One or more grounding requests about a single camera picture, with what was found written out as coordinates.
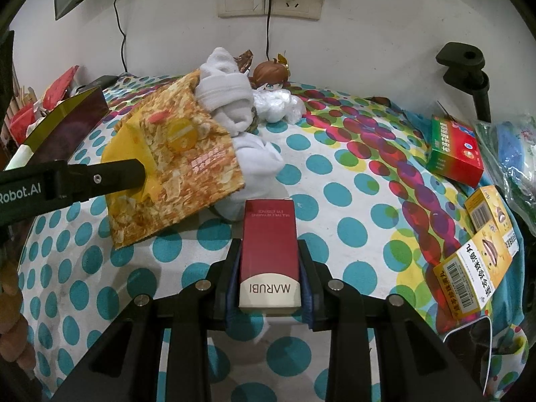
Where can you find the white sock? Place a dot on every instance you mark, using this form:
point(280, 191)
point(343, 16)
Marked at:
point(255, 159)
point(224, 88)

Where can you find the flat black device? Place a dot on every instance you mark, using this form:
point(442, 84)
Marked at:
point(102, 83)

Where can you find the dark red carton box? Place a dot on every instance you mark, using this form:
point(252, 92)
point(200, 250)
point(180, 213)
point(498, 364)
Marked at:
point(270, 251)

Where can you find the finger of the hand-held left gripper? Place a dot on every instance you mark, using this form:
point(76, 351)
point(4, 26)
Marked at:
point(109, 176)

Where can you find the brown-haired doll figure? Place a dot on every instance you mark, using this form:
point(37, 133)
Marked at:
point(268, 73)

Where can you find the small yellow carton box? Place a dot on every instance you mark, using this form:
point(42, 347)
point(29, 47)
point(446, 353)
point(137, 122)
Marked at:
point(485, 209)

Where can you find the black smartphone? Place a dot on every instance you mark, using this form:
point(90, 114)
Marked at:
point(467, 331)

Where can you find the orange chips snack packet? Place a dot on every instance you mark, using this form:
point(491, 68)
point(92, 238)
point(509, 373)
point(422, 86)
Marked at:
point(176, 155)

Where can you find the person's left hand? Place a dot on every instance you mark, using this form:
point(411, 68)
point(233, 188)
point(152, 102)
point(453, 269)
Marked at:
point(12, 335)

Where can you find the brown foil wrapper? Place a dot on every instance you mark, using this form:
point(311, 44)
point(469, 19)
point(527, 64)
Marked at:
point(245, 60)

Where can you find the black clamp mount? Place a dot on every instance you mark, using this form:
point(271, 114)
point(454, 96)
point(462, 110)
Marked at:
point(460, 60)

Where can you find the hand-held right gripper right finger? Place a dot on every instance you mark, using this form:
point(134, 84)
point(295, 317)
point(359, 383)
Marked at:
point(307, 301)

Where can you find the dark purple storage box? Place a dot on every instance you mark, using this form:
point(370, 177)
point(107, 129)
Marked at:
point(63, 134)

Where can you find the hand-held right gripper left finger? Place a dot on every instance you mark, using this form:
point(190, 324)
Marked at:
point(233, 297)

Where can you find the green red medicine box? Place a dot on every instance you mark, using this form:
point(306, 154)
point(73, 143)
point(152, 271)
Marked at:
point(454, 155)

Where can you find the red packet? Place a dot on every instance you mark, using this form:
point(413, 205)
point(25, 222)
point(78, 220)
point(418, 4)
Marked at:
point(23, 123)
point(60, 88)

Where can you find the large yellow carton box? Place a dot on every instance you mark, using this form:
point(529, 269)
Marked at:
point(473, 276)

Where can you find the crumpled white plastic bag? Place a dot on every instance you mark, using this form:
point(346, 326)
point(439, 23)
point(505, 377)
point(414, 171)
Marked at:
point(276, 106)

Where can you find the clear bag with blue items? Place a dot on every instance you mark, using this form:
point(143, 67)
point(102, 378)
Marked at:
point(513, 155)

